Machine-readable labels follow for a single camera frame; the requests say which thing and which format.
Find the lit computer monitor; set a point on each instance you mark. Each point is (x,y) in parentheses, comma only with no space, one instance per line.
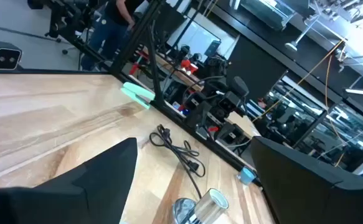
(196,39)

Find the chrome lamp socket base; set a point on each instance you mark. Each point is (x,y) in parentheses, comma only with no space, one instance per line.
(207,207)

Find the black office chair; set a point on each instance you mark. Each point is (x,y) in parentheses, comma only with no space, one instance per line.
(59,15)

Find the green rectangular strip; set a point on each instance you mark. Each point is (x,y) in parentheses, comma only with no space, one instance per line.
(137,93)

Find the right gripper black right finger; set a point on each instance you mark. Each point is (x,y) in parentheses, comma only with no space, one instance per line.
(309,199)

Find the person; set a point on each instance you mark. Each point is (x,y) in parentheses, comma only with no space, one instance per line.
(112,28)

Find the red plastic object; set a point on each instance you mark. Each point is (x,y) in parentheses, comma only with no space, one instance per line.
(189,67)

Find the black table camera box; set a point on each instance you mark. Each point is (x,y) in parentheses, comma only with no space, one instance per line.
(3,57)

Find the black aluminium rig frame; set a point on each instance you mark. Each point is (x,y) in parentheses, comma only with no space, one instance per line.
(133,40)

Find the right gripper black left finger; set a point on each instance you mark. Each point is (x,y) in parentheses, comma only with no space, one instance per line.
(59,205)

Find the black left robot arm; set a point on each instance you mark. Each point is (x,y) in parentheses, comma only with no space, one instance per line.
(238,87)

